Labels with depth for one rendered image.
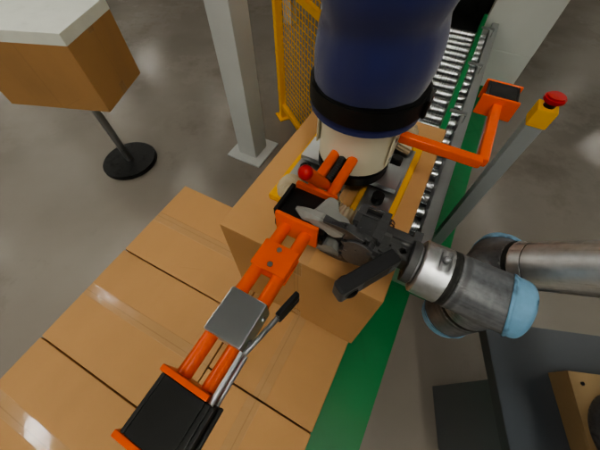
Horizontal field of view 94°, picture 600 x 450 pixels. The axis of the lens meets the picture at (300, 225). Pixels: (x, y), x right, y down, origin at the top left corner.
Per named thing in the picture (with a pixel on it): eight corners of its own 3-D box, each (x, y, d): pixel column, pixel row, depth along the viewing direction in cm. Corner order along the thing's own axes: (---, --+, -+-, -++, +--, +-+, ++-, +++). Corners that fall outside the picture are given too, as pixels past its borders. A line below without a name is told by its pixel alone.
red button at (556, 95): (538, 97, 103) (546, 87, 99) (560, 103, 101) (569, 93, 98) (537, 108, 99) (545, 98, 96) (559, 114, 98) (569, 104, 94)
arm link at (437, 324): (479, 310, 59) (517, 295, 48) (447, 351, 56) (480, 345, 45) (440, 279, 63) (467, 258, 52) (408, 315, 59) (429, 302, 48)
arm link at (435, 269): (424, 309, 47) (451, 288, 38) (395, 295, 48) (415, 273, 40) (437, 264, 51) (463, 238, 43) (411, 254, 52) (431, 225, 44)
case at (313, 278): (319, 176, 128) (327, 93, 95) (404, 209, 118) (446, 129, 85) (245, 287, 99) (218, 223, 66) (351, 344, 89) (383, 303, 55)
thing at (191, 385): (177, 368, 40) (162, 362, 35) (219, 397, 38) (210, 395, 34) (131, 433, 35) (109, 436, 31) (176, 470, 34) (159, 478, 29)
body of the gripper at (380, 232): (353, 223, 55) (414, 249, 52) (335, 259, 51) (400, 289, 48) (360, 200, 48) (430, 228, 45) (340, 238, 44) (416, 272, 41)
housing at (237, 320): (236, 294, 46) (230, 283, 42) (271, 314, 44) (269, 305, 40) (209, 333, 42) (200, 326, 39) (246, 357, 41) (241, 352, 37)
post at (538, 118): (430, 235, 187) (538, 98, 103) (441, 239, 186) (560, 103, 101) (428, 243, 184) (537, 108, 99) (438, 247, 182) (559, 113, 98)
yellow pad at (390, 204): (387, 143, 82) (391, 129, 77) (420, 154, 79) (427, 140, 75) (338, 229, 65) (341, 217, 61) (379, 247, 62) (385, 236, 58)
